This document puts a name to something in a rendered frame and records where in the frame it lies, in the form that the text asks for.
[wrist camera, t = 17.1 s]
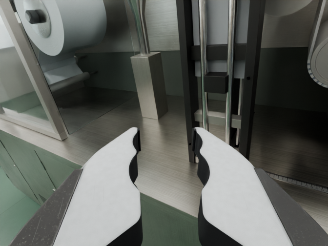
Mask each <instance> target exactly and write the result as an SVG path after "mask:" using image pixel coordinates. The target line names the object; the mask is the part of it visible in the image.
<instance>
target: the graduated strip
mask: <svg viewBox="0 0 328 246"><path fill-rule="evenodd" d="M264 171H265V170H264ZM265 172H266V173H267V174H268V175H269V176H270V177H271V178H273V179H276V180H279V181H283V182H287V183H290V184H294V185H298V186H302V187H305V188H309V189H313V190H316V191H320V192H323V193H327V194H328V187H326V186H322V185H318V184H314V183H310V182H306V181H302V180H299V179H295V178H291V177H288V176H284V175H280V174H276V173H273V172H269V171H265Z"/></svg>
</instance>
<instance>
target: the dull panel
mask: <svg viewBox="0 0 328 246"><path fill-rule="evenodd" d="M150 52H155V51H150ZM157 52H161V57H162V64H163V72H164V83H165V90H166V95H171V96H180V97H184V91H183V79H182V67H181V55H180V50H175V51H157ZM197 78H198V98H199V99H201V98H202V91H201V77H197ZM208 99H209V100H216V101H225V102H226V93H225V94H219V93H208ZM255 104H256V105H265V106H274V107H283V108H292V109H301V110H310V111H319V112H327V109H328V88H326V87H323V86H321V85H319V84H318V83H316V82H315V81H314V80H313V79H312V77H311V76H310V74H309V72H308V47H279V48H261V51H260V60H259V70H258V79H257V88H256V98H255Z"/></svg>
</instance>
